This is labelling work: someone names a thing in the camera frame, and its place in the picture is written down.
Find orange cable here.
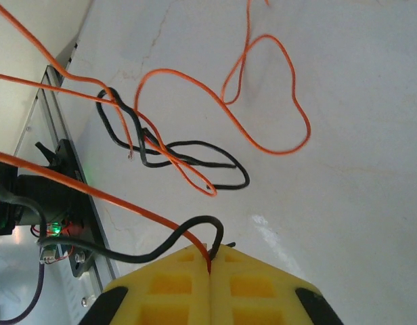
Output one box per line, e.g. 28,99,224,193
0,148,213,276
0,0,311,198
0,0,135,160

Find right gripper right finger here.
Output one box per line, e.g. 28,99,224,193
210,242,345,325

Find long aluminium base rail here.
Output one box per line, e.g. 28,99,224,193
12,33,123,325

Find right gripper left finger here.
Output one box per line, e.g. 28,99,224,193
81,242,213,325

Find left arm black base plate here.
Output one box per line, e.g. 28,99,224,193
35,138,94,279

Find black cable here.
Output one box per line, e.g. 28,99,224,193
37,215,237,264
95,87,250,190

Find controller board with green LED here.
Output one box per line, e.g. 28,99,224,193
37,221,81,268

